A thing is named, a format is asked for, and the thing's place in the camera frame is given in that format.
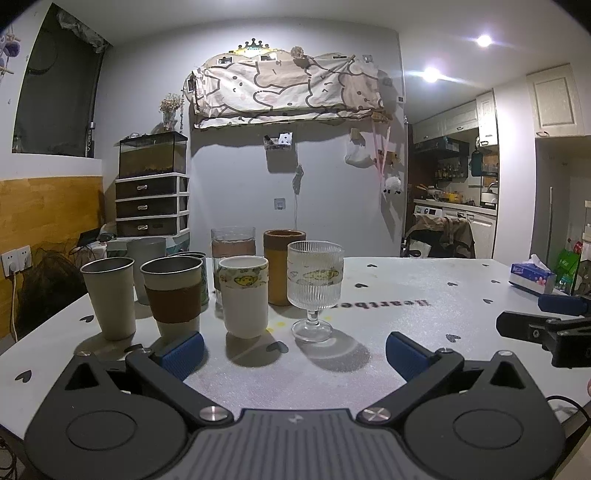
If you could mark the white cup with patterned band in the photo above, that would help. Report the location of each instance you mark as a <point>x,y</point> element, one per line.
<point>244,300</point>

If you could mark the chair draped with clothes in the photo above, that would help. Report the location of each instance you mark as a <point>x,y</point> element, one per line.
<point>443,235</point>

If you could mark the small grey wall socket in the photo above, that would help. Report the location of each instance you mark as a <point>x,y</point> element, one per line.
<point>280,204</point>

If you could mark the dotted wall holder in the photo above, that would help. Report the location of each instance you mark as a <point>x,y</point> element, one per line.
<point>278,141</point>

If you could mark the blue tissue box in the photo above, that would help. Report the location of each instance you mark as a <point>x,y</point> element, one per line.
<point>531,279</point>

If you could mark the white washing machine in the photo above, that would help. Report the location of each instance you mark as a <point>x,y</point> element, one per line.
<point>480,235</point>

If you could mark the white plush sheep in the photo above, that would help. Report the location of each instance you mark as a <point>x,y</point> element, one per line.
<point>392,184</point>

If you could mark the green shopping bag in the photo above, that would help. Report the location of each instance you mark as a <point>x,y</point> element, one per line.
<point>567,267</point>

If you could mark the glass fish tank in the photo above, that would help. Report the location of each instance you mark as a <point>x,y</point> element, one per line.
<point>152,157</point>

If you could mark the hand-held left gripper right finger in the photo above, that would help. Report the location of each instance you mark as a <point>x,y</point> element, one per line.
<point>406,355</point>

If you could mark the white drawer cabinet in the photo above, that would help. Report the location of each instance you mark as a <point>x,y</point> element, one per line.
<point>150,205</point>

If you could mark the grey hanging cloth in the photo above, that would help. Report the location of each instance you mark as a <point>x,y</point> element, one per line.
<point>298,180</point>

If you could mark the white wall cabinet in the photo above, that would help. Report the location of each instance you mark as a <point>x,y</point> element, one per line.
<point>554,99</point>

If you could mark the grey cup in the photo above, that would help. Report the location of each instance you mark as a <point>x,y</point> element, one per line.
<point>147,258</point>

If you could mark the beige cup with brown sleeve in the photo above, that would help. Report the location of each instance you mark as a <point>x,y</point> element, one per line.
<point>173,295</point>

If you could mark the gold crown decoration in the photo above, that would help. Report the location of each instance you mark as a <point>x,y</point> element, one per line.
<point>253,46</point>

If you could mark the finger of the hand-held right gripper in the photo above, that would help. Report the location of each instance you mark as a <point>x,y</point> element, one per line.
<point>526,325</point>
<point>561,303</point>

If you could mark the purple plush toy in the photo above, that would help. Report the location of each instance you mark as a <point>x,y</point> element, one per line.
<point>11,46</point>

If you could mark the white wall socket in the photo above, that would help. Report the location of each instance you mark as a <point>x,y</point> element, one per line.
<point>17,261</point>

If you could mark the white hanging bag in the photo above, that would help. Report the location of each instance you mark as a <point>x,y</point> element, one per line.
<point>358,154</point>

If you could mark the round ceiling light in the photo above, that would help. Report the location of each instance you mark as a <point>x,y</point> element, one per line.
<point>484,40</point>
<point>431,74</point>

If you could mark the vase with dried flowers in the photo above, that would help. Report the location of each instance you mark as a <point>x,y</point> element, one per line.
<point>170,110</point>

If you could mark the plain beige cup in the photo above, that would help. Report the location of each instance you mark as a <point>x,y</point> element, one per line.
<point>111,300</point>

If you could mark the green patterned cup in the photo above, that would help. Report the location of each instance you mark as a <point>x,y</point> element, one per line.
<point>204,281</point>

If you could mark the row of white kitchen cabinets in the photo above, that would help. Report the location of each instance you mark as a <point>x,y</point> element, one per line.
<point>457,120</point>

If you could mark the ribbed glass goblet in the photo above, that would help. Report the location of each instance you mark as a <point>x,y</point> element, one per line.
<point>315,277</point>

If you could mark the tall brown cup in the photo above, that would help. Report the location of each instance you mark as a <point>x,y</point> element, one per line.
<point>277,267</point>

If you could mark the black mesh net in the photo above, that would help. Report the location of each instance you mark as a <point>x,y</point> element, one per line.
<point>51,286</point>

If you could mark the dark window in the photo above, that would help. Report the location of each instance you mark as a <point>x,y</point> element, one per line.
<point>55,92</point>

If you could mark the clear glass with pink band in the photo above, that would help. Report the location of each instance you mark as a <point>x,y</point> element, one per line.
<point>233,242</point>

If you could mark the printed cartoon cloth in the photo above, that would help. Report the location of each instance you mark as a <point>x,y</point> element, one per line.
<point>286,87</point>

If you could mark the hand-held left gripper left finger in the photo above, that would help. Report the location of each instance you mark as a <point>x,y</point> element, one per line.
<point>182,353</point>

